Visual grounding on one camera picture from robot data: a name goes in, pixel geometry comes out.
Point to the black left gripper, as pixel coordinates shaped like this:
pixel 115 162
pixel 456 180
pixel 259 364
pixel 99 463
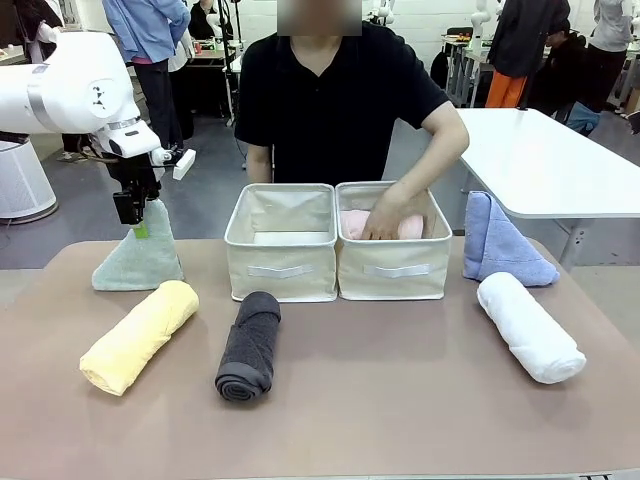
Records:
pixel 134 175

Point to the mint green towel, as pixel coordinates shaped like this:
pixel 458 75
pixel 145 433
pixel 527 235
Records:
pixel 145 265

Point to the yellow towel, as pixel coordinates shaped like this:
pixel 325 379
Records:
pixel 140 335

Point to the dark grey towel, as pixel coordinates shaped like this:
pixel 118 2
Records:
pixel 250 345

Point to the pink towel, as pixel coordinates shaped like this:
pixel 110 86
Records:
pixel 411 227

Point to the lavender blue towel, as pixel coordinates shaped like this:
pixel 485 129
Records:
pixel 500 250

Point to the white towel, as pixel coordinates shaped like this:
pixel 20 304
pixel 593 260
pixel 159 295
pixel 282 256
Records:
pixel 530 330

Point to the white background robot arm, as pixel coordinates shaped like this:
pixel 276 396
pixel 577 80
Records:
pixel 479 20

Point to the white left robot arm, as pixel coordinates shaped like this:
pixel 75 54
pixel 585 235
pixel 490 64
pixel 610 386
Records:
pixel 75 90

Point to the person's right forearm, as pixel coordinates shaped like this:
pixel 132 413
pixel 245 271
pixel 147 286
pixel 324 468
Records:
pixel 260 167

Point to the person's left forearm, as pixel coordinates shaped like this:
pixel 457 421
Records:
pixel 435 170

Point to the person's left hand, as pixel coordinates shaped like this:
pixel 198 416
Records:
pixel 390 215

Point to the white perforated air purifier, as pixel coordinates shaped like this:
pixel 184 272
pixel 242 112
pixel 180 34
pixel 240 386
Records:
pixel 22 185

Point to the beige fabric storage box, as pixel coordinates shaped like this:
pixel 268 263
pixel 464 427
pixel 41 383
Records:
pixel 395 275
pixel 280 275

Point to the bystander in blue shirt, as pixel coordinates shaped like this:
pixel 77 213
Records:
pixel 150 30

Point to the person in black polo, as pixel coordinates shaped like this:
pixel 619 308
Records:
pixel 330 100

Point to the large white table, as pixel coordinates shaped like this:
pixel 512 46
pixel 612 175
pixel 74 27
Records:
pixel 540 160

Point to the bystander in orange shorts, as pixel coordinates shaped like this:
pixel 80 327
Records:
pixel 525 35

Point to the seated bystander in black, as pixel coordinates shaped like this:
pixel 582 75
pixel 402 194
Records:
pixel 565 65

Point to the bystander in grey top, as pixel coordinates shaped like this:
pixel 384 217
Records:
pixel 610 35

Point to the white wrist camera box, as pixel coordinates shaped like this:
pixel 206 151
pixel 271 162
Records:
pixel 184 164

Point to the metal frame lab table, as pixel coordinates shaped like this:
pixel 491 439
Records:
pixel 465 70

